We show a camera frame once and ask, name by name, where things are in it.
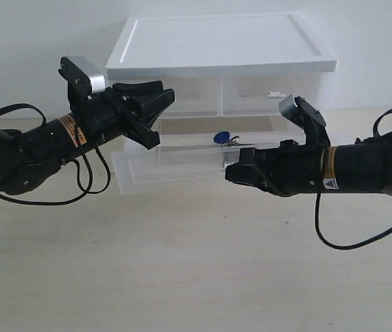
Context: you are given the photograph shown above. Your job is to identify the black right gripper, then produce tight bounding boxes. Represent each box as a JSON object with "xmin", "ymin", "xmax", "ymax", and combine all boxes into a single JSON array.
[{"xmin": 225, "ymin": 142, "xmax": 329, "ymax": 197}]

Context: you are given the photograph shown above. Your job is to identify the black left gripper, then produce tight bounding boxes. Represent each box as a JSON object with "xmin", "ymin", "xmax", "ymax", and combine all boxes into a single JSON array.
[{"xmin": 67, "ymin": 80, "xmax": 176, "ymax": 152}]

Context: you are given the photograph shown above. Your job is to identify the keys with blue fob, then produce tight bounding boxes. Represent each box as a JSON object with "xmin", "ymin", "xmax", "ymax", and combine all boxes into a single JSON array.
[{"xmin": 213, "ymin": 131, "xmax": 250, "ymax": 150}]

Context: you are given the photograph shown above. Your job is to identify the clear wide drawer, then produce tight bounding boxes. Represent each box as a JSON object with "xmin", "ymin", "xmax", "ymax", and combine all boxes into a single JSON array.
[{"xmin": 111, "ymin": 130, "xmax": 305, "ymax": 195}]

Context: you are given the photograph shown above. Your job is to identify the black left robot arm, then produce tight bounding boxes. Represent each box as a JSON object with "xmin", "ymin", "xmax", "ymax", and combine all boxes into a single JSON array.
[{"xmin": 0, "ymin": 81, "xmax": 174, "ymax": 195}]

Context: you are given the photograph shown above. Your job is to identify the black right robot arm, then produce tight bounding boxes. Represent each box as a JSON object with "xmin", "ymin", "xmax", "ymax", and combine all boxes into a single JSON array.
[{"xmin": 111, "ymin": 95, "xmax": 392, "ymax": 197}]

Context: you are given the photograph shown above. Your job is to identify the clear upper left drawer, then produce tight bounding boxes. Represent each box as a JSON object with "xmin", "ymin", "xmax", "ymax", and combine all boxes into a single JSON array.
[{"xmin": 161, "ymin": 77, "xmax": 221, "ymax": 119}]

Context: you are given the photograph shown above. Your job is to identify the white plastic drawer cabinet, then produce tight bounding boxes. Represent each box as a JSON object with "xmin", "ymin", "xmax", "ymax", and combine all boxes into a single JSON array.
[{"xmin": 105, "ymin": 10, "xmax": 340, "ymax": 153}]

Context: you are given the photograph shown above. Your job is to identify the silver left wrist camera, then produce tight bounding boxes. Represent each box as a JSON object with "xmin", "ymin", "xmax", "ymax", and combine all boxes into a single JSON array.
[{"xmin": 58, "ymin": 56, "xmax": 106, "ymax": 96}]

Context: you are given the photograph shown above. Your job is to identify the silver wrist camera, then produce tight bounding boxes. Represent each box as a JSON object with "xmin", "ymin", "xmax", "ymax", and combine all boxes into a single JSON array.
[
  {"xmin": 58, "ymin": 56, "xmax": 106, "ymax": 96},
  {"xmin": 279, "ymin": 95, "xmax": 330, "ymax": 147}
]

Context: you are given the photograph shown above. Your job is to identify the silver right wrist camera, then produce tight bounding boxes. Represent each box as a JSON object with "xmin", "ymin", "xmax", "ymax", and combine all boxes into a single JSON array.
[{"xmin": 279, "ymin": 95, "xmax": 330, "ymax": 147}]

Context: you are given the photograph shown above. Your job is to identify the black left camera cable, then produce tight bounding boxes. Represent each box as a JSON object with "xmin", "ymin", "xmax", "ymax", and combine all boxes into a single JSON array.
[{"xmin": 0, "ymin": 102, "xmax": 112, "ymax": 206}]

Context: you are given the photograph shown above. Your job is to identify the black camera cable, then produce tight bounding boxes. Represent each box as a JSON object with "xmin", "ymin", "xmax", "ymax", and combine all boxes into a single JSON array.
[
  {"xmin": 315, "ymin": 106, "xmax": 392, "ymax": 250},
  {"xmin": 0, "ymin": 102, "xmax": 112, "ymax": 206}
]

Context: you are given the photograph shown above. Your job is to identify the black right camera cable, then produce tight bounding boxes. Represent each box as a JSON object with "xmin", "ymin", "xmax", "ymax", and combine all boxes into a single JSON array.
[{"xmin": 315, "ymin": 106, "xmax": 392, "ymax": 250}]

